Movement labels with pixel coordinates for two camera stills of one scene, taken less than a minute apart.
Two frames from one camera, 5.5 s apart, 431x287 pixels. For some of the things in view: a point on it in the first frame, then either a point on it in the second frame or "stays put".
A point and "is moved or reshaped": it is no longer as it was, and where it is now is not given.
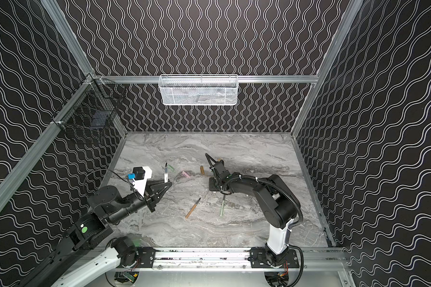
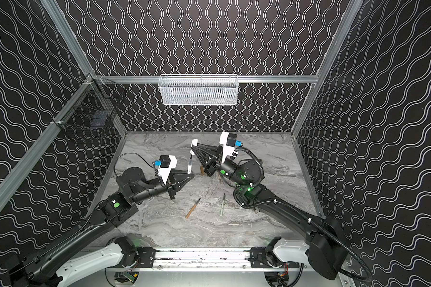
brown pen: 192,209 stays put
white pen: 166,174 is moved or reshaped
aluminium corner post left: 67,36 stays put
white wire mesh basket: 199,89 stays put
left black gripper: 151,197 → 170,186
